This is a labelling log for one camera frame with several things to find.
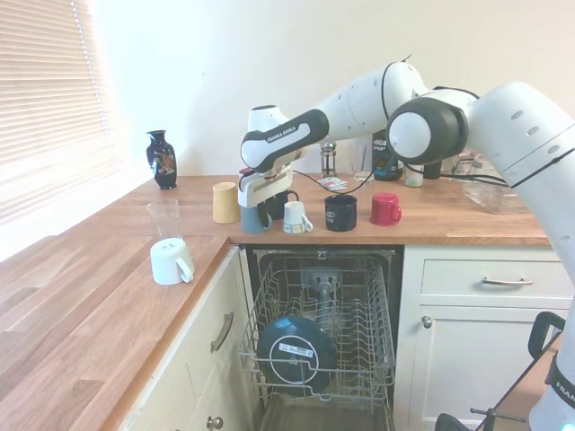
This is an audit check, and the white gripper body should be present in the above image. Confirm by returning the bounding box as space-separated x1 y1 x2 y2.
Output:
236 169 296 209

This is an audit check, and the grey-blue mug with label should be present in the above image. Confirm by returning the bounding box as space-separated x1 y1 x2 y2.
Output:
240 204 274 235

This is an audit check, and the dark ribbed mug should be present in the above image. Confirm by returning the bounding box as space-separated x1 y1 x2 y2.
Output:
265 189 301 221

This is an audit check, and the small white mug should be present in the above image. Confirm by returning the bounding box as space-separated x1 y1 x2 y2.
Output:
281 200 314 234

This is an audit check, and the yellow mug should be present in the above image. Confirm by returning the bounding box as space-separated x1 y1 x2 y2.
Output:
211 181 242 224

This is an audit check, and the navy enamel mug with print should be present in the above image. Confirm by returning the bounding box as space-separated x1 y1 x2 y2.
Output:
323 193 359 233

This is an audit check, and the large white mug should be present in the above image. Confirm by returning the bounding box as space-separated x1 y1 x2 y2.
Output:
149 238 195 286

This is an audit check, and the red mug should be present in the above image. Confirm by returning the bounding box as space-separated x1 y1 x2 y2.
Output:
369 192 403 227

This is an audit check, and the steel dishwasher door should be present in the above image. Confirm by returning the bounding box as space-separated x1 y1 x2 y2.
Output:
255 394 394 431

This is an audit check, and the clear drinking glass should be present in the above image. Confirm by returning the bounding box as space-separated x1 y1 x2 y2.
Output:
344 160 375 185

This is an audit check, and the tall clear glass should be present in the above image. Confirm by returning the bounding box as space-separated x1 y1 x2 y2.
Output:
146 198 184 243

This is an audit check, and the dark blue painted vase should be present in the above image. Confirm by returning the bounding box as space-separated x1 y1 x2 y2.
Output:
146 129 179 191

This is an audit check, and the dark blue plate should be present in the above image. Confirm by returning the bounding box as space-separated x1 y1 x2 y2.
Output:
255 314 338 399

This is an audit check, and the green white drink can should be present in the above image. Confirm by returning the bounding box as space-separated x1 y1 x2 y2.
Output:
403 163 426 188

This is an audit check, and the white cabinet with drawers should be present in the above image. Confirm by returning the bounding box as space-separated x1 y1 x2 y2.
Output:
119 245 266 431

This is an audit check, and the clear plastic lidded container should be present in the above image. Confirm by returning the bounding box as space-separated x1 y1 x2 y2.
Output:
451 152 531 215

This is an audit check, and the beige window blind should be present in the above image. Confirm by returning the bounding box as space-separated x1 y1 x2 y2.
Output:
0 0 120 230

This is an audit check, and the white cabinet with knob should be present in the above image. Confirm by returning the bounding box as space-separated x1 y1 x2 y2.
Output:
394 245 575 430

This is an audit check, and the black screw clamp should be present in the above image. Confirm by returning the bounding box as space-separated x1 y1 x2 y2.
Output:
527 311 567 361
435 405 526 431

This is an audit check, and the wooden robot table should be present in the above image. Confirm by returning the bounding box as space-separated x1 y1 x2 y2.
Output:
491 331 565 431

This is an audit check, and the metal drawer handle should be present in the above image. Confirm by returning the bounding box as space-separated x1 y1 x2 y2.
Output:
209 312 234 354
482 275 534 287

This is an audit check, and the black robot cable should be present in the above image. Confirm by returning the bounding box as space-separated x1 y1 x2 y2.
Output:
237 56 518 198

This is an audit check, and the grey wire dishwasher rack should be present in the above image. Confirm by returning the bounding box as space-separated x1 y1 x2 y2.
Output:
239 253 396 405

